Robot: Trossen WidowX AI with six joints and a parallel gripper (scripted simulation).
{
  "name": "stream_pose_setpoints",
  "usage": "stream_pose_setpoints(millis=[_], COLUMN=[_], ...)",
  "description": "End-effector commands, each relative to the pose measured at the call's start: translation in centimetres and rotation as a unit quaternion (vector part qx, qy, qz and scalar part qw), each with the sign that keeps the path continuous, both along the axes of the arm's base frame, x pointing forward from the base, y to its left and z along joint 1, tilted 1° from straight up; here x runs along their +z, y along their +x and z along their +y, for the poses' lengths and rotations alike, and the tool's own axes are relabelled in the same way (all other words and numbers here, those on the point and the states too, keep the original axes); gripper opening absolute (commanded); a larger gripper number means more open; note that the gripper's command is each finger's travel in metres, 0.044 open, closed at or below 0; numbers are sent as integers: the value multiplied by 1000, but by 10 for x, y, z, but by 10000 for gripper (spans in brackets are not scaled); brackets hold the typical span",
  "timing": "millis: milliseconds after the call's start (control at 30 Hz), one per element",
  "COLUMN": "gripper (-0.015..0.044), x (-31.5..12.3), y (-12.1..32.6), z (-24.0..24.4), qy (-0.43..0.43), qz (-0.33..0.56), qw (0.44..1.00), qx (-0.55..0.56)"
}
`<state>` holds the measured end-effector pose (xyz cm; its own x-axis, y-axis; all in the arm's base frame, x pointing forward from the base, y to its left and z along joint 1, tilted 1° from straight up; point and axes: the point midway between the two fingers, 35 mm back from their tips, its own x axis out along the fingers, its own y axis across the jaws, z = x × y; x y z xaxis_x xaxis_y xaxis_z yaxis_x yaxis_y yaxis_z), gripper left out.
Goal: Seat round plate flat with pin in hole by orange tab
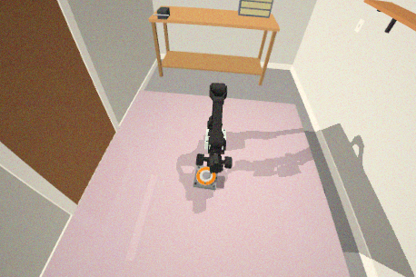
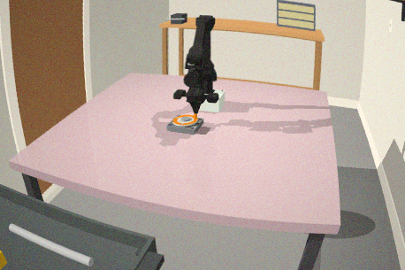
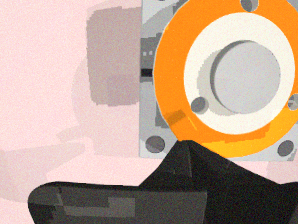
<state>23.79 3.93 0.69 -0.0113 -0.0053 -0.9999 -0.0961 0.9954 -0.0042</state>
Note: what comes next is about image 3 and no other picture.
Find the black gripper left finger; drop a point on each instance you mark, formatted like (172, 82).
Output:
(166, 196)

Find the orange round plate with holes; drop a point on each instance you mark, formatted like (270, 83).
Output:
(191, 41)

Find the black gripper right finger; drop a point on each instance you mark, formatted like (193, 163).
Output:
(238, 196)

